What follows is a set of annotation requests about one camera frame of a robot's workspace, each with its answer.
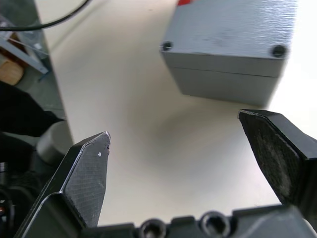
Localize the dark robot body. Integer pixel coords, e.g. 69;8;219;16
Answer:
0;81;75;238

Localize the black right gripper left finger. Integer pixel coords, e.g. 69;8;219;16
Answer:
14;131;111;238

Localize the grey metal box lid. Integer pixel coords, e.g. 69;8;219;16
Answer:
159;0;299;60

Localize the grey metal junction box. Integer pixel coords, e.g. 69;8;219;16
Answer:
162;51;285;107

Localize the black cable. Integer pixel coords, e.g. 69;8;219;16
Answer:
0;0;89;31

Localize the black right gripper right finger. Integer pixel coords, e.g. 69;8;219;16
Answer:
237;109;317;211

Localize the metal frame rack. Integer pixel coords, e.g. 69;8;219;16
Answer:
0;14;50;81

